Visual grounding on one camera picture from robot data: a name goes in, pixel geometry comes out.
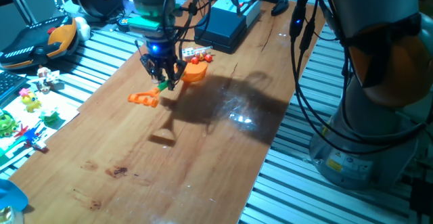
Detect small green white toy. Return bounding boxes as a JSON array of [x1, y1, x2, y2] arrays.
[[39, 107, 60, 123]]

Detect black keyboard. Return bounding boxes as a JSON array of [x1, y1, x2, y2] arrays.
[[0, 70, 28, 105]]

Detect aluminium frame post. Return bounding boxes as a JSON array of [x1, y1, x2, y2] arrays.
[[3, 0, 68, 25]]

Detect green frog toy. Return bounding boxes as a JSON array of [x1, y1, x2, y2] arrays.
[[0, 110, 20, 139]]

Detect white paper sheet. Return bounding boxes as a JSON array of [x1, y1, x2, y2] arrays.
[[0, 76, 81, 173]]

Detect white gift box with ribbon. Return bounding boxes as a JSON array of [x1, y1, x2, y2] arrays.
[[211, 0, 263, 28]]

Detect orange yellow crab toy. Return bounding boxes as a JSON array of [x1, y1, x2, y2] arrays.
[[189, 49, 214, 65]]

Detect black box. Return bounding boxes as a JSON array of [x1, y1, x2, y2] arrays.
[[194, 6, 248, 55]]

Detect red blue plane toy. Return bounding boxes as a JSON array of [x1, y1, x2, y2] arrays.
[[13, 124, 48, 151]]

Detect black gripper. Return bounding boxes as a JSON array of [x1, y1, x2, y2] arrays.
[[140, 37, 187, 91]]

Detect brown white figure toy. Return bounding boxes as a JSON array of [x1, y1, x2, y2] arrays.
[[35, 64, 62, 93]]

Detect black gripper cable bundle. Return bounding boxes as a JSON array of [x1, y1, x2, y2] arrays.
[[162, 0, 265, 49]]

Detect black curved hose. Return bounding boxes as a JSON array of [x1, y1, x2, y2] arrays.
[[270, 0, 290, 17]]

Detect green plastic toy piece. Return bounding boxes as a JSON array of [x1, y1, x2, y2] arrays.
[[0, 137, 24, 158]]

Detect black orange teach pendant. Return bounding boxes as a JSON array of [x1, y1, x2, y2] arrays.
[[0, 15, 81, 70]]

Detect white round toy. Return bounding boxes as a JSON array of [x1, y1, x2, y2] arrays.
[[74, 16, 91, 42]]

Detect yellow chick toy pink flower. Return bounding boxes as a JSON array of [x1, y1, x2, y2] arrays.
[[18, 87, 43, 113]]

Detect orange toy shovel green handle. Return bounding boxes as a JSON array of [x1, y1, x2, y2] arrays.
[[127, 60, 209, 108]]

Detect white dice with blue dots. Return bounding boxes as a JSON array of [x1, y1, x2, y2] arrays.
[[181, 47, 196, 62]]

